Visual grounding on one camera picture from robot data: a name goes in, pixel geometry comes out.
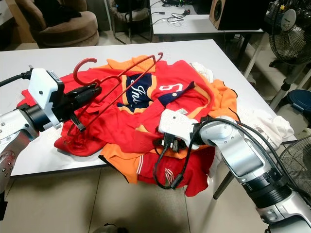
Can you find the black cloth bundle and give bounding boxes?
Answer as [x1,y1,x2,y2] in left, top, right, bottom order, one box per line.
[46,0,83,25]

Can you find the red garment white stripes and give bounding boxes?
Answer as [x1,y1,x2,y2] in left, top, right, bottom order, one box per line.
[136,146,217,197]

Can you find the grey floor fan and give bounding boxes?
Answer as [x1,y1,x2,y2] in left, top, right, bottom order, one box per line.
[276,135,311,195]

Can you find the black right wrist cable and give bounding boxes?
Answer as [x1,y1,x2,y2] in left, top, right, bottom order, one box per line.
[153,116,302,190]

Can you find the white thick garment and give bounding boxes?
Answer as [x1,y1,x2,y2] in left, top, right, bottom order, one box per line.
[190,62,294,166]

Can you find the orange shirt striped hem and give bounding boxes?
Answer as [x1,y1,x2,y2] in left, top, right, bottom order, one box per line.
[99,143,200,184]

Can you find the black pedestal fan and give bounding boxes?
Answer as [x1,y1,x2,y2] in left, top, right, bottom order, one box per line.
[264,0,311,110]

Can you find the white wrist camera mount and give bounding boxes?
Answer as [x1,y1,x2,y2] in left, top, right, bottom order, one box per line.
[158,109,197,149]
[28,68,65,131]

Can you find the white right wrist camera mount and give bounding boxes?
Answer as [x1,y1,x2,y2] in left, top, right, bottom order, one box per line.
[158,109,197,149]

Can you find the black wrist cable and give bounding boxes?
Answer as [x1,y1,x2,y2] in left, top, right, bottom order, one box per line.
[0,70,34,88]
[153,116,302,190]

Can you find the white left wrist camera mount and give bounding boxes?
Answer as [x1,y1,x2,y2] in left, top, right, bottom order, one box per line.
[28,68,65,131]

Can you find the white desk with cables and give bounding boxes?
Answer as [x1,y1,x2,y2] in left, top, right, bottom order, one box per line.
[148,0,265,61]

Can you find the red jersey navy collar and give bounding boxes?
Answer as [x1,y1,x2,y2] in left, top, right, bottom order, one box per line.
[53,58,217,157]

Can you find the grey left robot foot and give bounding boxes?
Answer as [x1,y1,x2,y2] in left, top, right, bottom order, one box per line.
[91,223,117,233]

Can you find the white table black legs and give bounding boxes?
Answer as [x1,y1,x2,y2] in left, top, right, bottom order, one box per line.
[0,39,294,200]

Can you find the wooden front black speaker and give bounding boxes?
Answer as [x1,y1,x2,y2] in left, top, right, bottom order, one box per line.
[209,0,268,31]

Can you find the dark office chair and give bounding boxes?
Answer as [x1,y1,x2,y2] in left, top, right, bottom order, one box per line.
[107,0,149,42]

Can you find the red wire hanger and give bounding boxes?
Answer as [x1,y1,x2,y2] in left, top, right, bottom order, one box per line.
[63,52,164,134]

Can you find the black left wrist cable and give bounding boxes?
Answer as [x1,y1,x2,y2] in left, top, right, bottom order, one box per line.
[0,70,34,88]

